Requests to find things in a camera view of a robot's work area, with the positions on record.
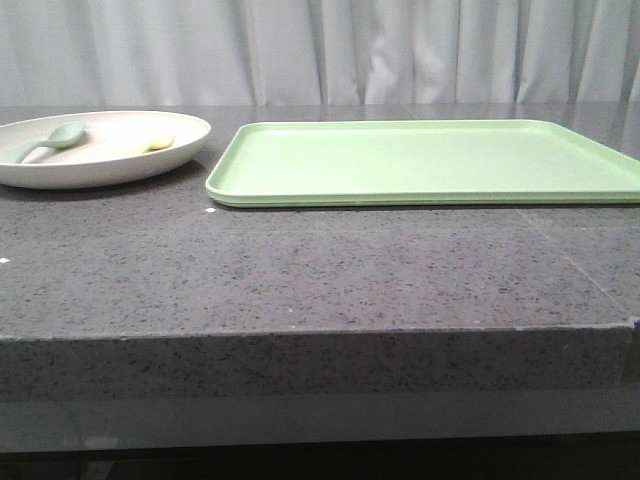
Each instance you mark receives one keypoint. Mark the yellow plastic fork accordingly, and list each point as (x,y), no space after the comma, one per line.
(154,143)

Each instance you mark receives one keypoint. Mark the light green spoon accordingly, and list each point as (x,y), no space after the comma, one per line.
(65,136)

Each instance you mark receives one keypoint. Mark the light green rectangular tray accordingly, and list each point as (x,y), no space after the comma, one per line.
(419,162)

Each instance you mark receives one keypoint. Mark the white pleated curtain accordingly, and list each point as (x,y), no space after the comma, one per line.
(143,53)

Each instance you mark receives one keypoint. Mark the beige round plate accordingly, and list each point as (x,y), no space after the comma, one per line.
(105,155)

